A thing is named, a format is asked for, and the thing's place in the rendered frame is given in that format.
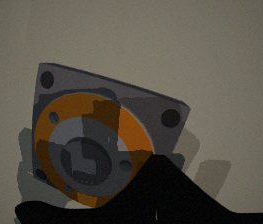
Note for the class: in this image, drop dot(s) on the orange round plate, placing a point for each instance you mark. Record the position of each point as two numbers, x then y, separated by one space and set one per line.
104 120

